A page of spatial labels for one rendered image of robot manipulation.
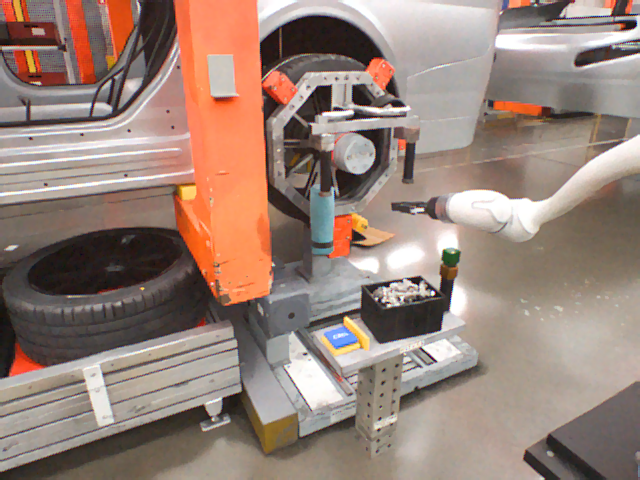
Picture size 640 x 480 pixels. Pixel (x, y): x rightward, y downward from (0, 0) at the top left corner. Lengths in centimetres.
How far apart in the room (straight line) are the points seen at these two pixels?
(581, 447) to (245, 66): 121
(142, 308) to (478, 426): 119
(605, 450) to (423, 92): 148
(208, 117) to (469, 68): 143
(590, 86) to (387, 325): 289
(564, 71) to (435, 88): 185
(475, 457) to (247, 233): 102
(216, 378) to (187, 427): 24
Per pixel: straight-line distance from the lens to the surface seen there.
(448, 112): 219
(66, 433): 155
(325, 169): 141
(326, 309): 195
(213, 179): 113
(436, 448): 161
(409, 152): 159
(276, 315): 155
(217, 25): 110
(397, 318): 121
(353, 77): 167
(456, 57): 218
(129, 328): 149
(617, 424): 141
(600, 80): 376
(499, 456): 165
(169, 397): 152
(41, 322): 154
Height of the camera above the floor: 120
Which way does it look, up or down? 24 degrees down
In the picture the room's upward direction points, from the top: straight up
